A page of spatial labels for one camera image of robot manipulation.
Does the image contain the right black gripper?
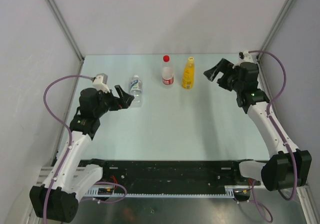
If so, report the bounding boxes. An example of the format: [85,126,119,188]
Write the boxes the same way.
[204,58,244,92]

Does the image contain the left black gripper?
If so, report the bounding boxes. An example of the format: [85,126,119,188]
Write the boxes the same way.
[94,85,134,117]

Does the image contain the white cap clear bottle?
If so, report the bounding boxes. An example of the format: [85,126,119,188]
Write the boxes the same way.
[129,75,143,107]

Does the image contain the yellow honey pomelo bottle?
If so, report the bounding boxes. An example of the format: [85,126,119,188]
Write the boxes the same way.
[182,57,195,89]

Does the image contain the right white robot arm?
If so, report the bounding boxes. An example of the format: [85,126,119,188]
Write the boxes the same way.
[204,58,312,191]

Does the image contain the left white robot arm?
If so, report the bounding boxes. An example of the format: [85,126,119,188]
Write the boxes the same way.
[29,85,134,223]

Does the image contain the red cap water bottle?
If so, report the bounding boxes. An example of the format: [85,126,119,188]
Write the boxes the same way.
[161,55,174,85]

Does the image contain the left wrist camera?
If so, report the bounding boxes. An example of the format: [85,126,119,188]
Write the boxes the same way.
[92,73,110,93]

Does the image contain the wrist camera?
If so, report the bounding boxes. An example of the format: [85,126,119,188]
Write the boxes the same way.
[92,73,110,93]
[238,50,257,63]

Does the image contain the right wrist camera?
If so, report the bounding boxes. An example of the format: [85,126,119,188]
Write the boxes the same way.
[238,50,257,63]

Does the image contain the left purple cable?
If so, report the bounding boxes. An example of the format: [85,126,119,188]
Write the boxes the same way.
[42,74,97,224]

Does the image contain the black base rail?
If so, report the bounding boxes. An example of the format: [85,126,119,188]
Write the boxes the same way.
[82,159,262,194]

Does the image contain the right aluminium frame post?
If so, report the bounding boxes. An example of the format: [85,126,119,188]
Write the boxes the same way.
[260,0,296,51]

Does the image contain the aluminium frame post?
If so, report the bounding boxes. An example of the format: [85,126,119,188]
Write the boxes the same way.
[260,0,296,51]
[45,0,84,62]

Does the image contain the grey slotted cable duct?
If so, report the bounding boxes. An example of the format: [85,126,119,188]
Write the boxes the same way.
[84,187,235,199]

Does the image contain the left aluminium frame post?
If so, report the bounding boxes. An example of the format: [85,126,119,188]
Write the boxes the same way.
[45,0,84,62]

